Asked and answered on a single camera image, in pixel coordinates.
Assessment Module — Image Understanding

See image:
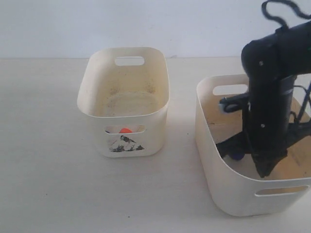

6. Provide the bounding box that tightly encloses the orange-capped tube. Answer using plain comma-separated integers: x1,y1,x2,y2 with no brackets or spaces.
119,128,133,133

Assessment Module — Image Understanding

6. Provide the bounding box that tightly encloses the cream plastic bin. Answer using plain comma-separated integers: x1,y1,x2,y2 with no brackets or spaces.
77,47,170,158
195,74,311,216

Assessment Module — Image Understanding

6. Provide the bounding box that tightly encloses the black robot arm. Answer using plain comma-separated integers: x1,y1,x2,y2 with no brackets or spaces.
216,22,311,178

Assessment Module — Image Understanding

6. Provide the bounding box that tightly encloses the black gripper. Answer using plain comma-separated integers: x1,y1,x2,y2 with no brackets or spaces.
216,121,311,178

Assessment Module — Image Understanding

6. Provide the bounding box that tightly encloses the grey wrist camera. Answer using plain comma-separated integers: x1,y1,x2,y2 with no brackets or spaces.
219,94,249,114

